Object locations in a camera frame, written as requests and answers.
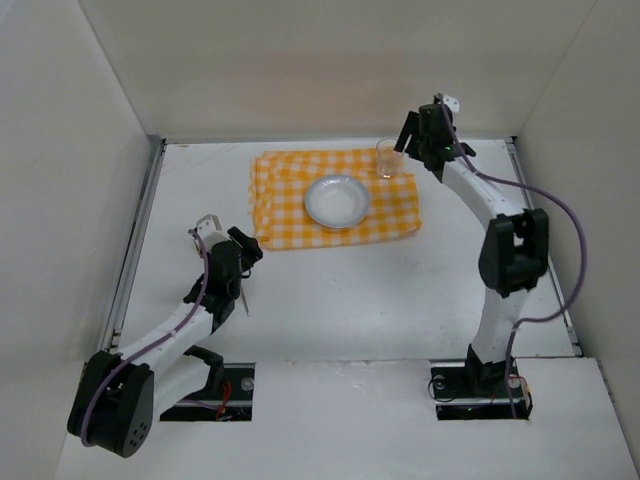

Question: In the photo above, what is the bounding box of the silver spoon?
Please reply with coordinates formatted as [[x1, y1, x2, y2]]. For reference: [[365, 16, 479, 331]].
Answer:
[[241, 292, 250, 317]]

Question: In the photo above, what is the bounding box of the clear plastic cup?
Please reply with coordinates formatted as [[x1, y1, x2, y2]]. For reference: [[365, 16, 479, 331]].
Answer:
[[376, 137, 403, 179]]

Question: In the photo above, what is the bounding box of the yellow white checkered cloth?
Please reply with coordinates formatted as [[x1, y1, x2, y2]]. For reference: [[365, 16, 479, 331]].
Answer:
[[249, 148, 422, 251]]

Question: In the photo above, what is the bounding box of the white paper plate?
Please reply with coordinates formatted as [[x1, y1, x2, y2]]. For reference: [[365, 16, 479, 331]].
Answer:
[[304, 174, 371, 229]]

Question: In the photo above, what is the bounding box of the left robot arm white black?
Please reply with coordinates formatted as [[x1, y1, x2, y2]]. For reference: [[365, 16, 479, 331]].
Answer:
[[67, 226, 263, 458]]

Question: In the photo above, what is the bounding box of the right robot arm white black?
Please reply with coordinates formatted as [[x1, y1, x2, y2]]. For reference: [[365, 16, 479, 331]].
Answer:
[[394, 95, 549, 398]]

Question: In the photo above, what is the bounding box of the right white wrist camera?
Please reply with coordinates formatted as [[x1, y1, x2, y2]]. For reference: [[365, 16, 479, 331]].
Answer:
[[441, 95, 460, 114]]

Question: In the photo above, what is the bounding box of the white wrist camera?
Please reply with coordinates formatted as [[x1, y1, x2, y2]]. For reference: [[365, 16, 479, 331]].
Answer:
[[196, 214, 226, 251], [441, 95, 460, 114]]

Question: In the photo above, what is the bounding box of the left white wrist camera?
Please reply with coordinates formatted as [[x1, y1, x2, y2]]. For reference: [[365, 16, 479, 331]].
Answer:
[[196, 214, 226, 251]]

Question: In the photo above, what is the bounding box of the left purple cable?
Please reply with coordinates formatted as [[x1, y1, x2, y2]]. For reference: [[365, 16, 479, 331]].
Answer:
[[77, 229, 226, 446]]

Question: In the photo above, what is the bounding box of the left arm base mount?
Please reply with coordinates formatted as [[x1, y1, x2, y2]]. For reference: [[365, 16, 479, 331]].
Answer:
[[159, 346, 255, 422]]

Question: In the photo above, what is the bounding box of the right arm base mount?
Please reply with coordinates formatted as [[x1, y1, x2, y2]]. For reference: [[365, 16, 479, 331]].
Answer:
[[427, 362, 533, 421]]

